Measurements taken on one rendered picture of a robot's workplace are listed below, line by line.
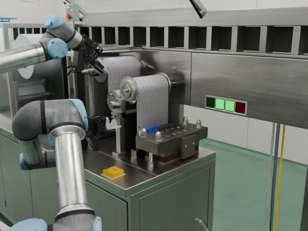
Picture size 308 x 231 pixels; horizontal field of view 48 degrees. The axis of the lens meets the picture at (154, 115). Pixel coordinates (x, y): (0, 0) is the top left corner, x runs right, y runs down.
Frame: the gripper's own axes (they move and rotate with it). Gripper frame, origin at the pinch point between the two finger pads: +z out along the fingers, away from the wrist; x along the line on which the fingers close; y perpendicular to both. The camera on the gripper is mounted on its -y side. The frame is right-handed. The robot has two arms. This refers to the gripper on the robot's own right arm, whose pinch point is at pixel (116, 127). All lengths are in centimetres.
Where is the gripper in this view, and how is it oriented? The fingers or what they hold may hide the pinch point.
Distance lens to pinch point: 171.3
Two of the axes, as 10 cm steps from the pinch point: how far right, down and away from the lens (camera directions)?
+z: 7.1, -1.7, 6.8
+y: 0.0, -9.7, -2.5
